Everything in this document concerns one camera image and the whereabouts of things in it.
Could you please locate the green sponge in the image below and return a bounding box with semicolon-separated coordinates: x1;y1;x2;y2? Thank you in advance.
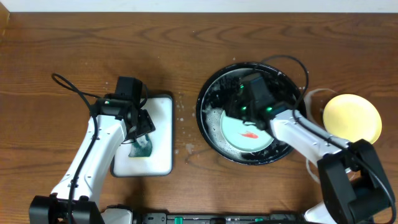
129;134;152;157

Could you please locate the light green plate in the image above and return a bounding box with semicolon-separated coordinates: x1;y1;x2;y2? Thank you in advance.
220;111;274;152

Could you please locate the yellow plate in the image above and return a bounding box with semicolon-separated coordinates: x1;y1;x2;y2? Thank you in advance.
323;94;382;144

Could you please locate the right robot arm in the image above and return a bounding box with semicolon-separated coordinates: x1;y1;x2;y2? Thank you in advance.
224;93;397;223

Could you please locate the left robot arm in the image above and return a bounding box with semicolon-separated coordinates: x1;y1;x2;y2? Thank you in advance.
29;100;155;223

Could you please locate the black round tray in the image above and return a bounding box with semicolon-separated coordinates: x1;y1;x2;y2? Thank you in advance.
196;62;300;165

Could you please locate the white rectangular soap tray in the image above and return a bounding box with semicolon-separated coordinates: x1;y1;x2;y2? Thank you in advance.
110;94;174;177

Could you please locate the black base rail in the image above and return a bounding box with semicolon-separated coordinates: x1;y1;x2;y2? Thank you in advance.
102;211;308;224

